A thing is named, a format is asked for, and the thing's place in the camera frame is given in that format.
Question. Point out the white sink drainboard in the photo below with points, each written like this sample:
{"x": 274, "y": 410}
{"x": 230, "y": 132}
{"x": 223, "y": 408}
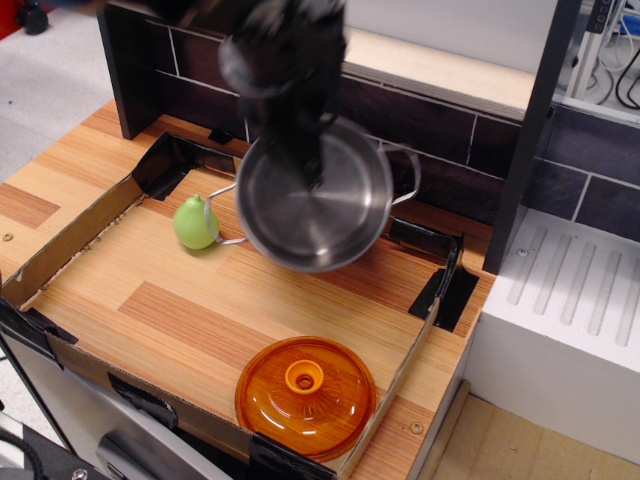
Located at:
{"x": 557, "y": 342}

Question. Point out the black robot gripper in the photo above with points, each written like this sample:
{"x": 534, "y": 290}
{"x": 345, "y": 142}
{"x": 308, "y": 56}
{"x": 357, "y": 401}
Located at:
{"x": 284, "y": 60}

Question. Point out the dark wooden shelf frame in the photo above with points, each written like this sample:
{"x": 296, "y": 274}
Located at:
{"x": 158, "y": 69}

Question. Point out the black caster wheel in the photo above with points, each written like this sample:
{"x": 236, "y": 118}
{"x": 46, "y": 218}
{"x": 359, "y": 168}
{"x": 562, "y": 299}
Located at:
{"x": 32, "y": 18}

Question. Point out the green plastic pear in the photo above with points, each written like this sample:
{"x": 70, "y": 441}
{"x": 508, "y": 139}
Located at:
{"x": 193, "y": 228}

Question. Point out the stainless steel pot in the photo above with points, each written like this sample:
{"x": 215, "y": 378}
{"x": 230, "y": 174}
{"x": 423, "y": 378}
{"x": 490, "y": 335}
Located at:
{"x": 329, "y": 222}

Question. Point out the orange transparent pot lid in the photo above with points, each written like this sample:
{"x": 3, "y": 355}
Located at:
{"x": 311, "y": 394}

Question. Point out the cardboard fence with black tape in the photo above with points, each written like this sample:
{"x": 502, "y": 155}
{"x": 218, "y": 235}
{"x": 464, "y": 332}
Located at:
{"x": 102, "y": 289}

